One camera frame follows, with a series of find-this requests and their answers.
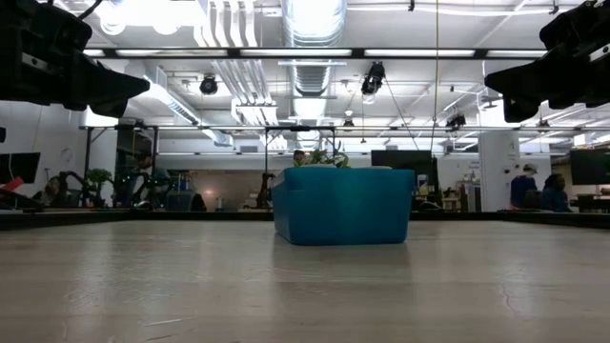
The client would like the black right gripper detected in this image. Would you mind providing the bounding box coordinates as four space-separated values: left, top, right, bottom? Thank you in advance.
484 0 610 124

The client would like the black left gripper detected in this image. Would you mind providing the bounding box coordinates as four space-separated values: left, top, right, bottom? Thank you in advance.
0 0 152 119

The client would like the teal plastic basket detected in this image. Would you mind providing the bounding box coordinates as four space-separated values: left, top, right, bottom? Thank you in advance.
270 166 416 247

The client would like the green potted plant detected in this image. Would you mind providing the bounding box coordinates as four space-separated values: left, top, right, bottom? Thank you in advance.
83 167 115 210

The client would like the black monitor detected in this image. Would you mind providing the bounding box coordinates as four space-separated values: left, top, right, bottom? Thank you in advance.
370 150 436 190
0 151 42 185
569 149 610 186

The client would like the black overhead light bar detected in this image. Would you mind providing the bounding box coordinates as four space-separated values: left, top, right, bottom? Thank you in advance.
83 46 549 61

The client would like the small green fern plant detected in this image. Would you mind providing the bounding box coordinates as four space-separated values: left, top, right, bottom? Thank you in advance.
304 148 352 169

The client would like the black background metal frame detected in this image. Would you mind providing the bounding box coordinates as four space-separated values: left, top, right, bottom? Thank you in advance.
263 125 338 153
78 124 161 207

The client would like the thin hanging cord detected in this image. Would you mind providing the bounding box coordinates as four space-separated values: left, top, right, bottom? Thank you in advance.
430 0 440 152

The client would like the black metal table frame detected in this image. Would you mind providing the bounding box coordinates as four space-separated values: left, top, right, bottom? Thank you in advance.
0 209 610 232

